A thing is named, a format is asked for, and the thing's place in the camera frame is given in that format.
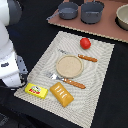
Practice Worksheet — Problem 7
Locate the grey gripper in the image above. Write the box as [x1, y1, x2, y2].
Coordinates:
[17, 56, 28, 84]

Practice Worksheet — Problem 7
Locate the yellow butter box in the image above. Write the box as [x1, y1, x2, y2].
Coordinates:
[25, 83, 48, 99]

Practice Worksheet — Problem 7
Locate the orange toy bread loaf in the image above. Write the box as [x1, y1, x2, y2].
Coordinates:
[50, 82, 74, 107]

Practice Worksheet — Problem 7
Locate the red toy tomato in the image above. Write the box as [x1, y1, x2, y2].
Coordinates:
[80, 38, 91, 49]

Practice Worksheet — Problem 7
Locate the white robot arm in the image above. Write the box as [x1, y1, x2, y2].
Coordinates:
[0, 0, 28, 88]

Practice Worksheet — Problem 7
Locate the woven beige placemat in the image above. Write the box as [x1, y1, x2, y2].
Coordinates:
[14, 31, 114, 128]

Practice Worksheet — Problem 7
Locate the round wooden plate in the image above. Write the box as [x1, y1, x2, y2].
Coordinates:
[56, 55, 83, 78]

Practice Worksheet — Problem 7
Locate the grey cooking pot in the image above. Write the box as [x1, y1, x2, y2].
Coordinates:
[81, 1, 103, 24]

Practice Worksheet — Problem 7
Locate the cream bowl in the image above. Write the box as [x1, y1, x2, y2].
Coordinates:
[116, 4, 128, 30]

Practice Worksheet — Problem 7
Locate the fork with wooden handle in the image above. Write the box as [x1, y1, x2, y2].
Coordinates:
[44, 71, 86, 89]

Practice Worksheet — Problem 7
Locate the knife with wooden handle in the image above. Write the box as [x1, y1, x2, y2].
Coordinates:
[58, 49, 98, 62]

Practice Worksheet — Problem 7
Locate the grey saucepan with handle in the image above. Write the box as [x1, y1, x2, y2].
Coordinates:
[48, 2, 78, 20]

